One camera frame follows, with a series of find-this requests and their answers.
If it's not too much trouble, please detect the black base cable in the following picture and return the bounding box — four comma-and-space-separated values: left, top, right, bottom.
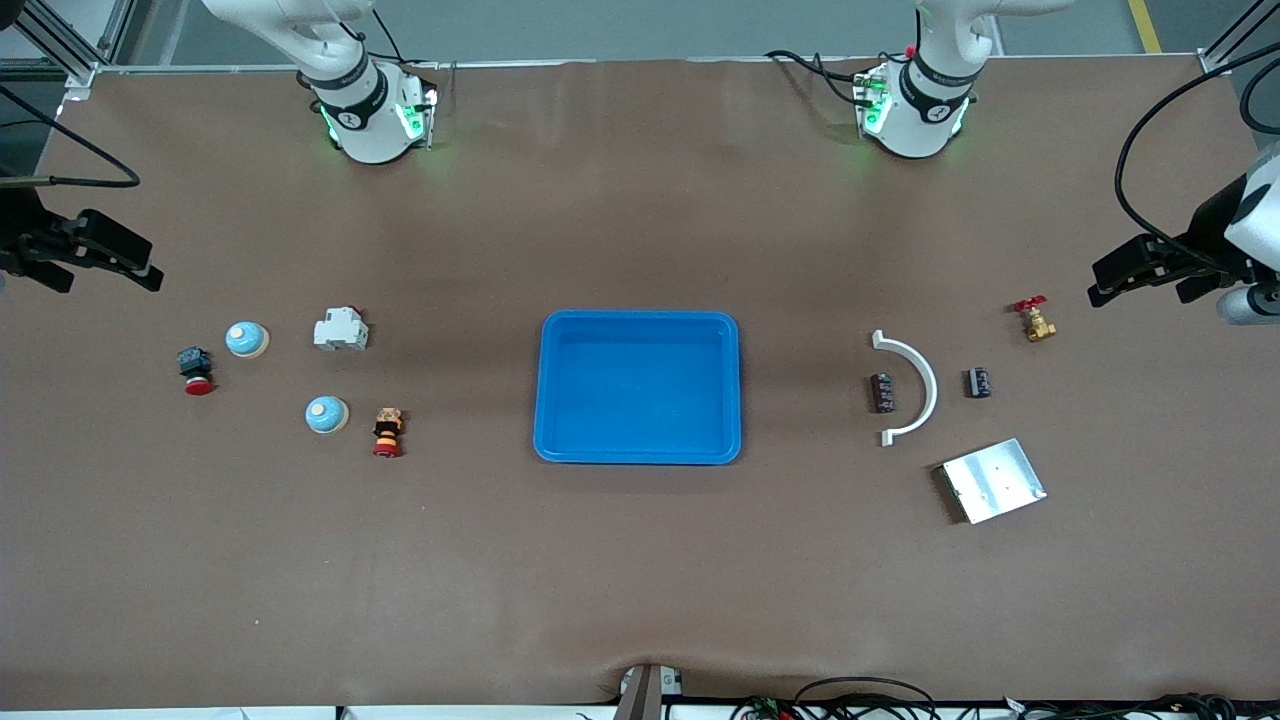
765, 48, 871, 106

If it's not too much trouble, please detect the blue bell with cream button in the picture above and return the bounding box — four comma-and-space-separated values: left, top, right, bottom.
304, 395, 351, 436
224, 320, 271, 360

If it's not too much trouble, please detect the brass valve red handle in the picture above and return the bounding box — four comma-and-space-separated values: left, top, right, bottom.
1012, 295, 1058, 344

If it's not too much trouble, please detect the black cable bundle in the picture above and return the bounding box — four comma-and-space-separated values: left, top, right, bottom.
730, 676, 1280, 720

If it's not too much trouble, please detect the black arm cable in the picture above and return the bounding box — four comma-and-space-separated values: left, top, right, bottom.
1115, 42, 1280, 276
0, 85, 139, 191

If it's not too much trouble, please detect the aluminium frame post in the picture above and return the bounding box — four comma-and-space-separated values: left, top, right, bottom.
0, 0, 131, 101
1198, 0, 1280, 76

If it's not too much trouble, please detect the metal table edge bracket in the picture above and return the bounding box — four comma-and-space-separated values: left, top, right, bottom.
615, 663, 686, 720

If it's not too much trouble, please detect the white curved plastic bracket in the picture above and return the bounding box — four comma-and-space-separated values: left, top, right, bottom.
871, 329, 940, 448

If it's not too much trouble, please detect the brown table mat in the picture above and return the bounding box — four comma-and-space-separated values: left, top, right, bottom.
0, 55, 1280, 711

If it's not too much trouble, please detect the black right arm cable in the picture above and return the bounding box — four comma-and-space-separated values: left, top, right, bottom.
0, 85, 139, 191

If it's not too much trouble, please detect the white circuit breaker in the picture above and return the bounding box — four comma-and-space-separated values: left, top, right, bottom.
313, 306, 370, 352

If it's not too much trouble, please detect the blue plastic tray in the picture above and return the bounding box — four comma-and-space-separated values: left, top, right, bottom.
533, 310, 742, 466

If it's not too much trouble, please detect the aluminium plate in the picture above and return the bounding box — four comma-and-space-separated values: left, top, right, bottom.
940, 438, 1048, 526

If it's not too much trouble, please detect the red emergency stop orange body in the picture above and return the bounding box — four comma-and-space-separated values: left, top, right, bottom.
372, 406, 407, 459

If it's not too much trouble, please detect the red push button black base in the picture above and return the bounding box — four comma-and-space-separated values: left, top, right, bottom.
177, 346, 215, 397

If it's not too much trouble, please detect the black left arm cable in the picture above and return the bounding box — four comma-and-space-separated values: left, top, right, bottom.
1115, 42, 1280, 276

